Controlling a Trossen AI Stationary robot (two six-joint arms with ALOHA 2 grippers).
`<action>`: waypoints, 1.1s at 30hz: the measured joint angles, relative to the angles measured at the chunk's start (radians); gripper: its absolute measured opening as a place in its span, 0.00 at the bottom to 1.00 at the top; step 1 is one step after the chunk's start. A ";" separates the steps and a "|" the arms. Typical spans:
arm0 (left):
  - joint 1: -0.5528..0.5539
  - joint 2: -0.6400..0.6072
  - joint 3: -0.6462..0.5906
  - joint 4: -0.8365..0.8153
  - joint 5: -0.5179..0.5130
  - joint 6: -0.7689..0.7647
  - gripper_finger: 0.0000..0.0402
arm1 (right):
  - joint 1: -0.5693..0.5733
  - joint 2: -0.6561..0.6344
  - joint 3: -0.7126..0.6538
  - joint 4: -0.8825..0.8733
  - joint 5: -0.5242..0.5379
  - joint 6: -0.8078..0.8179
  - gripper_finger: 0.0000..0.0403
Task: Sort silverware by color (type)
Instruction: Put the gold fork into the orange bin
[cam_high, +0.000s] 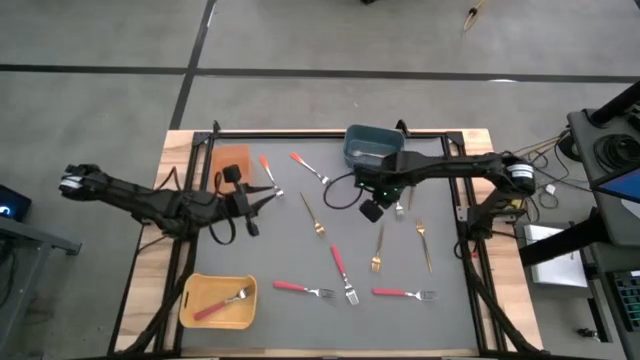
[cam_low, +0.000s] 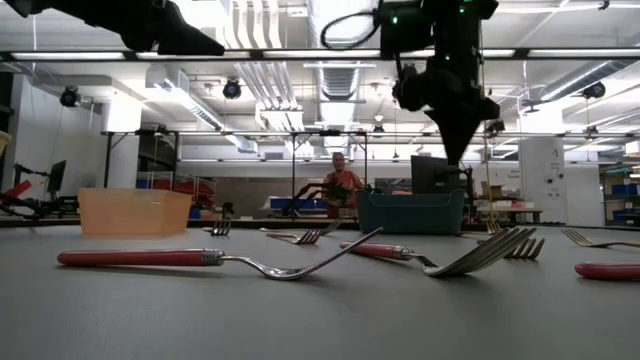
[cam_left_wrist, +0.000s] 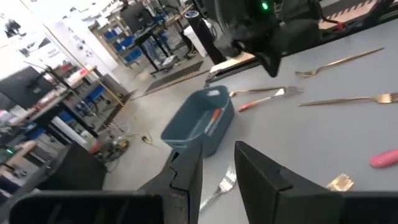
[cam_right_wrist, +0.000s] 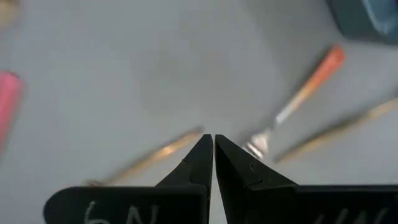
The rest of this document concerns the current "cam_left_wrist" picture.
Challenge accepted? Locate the black monitor on arm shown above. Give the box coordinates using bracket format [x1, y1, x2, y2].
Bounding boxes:
[0, 65, 57, 110]

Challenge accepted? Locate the white pillar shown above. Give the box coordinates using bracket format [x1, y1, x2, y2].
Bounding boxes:
[51, 14, 121, 74]

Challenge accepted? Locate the blue plastic bin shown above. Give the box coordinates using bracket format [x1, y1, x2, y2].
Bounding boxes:
[160, 85, 236, 159]

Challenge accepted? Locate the shelf with blue bins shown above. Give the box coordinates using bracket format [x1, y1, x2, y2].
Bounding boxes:
[98, 21, 144, 68]

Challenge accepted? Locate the black table frame rail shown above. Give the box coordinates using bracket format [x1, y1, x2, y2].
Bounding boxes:
[203, 6, 398, 88]

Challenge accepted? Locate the black diagonal frame strut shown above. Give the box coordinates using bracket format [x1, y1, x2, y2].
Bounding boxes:
[360, 0, 397, 20]

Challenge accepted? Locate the hazard-striped black floor mat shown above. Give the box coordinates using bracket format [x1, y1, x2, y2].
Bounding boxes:
[96, 89, 139, 133]
[144, 60, 205, 94]

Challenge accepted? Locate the floor cable bundle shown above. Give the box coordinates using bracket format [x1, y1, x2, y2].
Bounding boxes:
[93, 130, 156, 162]

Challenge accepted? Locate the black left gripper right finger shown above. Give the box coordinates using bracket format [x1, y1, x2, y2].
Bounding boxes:
[234, 140, 398, 224]

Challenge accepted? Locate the black desk monitor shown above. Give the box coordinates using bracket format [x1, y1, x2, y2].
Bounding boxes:
[120, 2, 155, 34]

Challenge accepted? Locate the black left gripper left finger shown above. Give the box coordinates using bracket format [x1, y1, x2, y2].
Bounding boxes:
[8, 139, 204, 224]

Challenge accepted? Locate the black-framed workbench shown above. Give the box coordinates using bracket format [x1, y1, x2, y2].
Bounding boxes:
[0, 65, 131, 147]

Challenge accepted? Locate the white and red bucket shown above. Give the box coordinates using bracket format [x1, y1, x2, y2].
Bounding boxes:
[81, 130, 102, 156]

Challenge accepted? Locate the black round-topped post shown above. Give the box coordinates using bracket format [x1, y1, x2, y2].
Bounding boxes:
[184, 9, 228, 65]

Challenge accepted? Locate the yellow rope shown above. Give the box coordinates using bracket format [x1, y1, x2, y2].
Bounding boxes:
[46, 29, 127, 108]

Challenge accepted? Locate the black-framed wooden desk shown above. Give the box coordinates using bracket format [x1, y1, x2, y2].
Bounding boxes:
[133, 6, 195, 78]

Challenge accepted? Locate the white trash bin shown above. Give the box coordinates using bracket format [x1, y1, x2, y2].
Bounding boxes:
[183, 25, 208, 58]

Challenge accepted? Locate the person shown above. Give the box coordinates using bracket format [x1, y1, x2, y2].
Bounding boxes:
[143, 36, 167, 65]

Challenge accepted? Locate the black equipment case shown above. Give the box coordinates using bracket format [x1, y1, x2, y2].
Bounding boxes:
[9, 142, 108, 200]

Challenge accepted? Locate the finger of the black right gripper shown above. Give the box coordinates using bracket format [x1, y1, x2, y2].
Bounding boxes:
[256, 46, 282, 78]

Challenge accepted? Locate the white cylinder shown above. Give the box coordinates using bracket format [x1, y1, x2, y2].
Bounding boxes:
[51, 116, 90, 147]

